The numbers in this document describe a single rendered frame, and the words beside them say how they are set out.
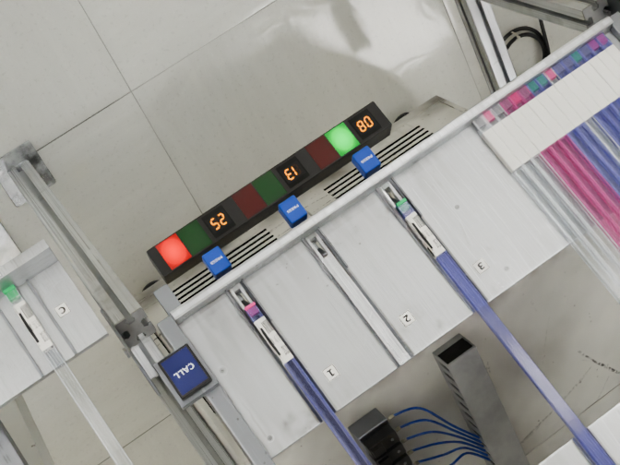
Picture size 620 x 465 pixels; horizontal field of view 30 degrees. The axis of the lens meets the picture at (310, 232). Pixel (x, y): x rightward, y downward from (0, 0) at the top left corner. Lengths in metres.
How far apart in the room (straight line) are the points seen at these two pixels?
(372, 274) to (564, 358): 0.54
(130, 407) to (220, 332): 0.92
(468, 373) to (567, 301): 0.21
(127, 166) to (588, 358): 0.85
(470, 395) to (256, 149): 0.69
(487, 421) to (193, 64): 0.80
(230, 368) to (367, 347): 0.16
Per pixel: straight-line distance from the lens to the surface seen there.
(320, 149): 1.43
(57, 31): 1.97
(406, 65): 2.23
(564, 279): 1.76
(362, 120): 1.45
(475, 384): 1.69
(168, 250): 1.39
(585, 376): 1.88
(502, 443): 1.77
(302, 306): 1.36
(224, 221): 1.40
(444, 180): 1.42
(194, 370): 1.30
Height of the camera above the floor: 1.88
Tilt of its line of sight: 57 degrees down
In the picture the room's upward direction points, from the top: 129 degrees clockwise
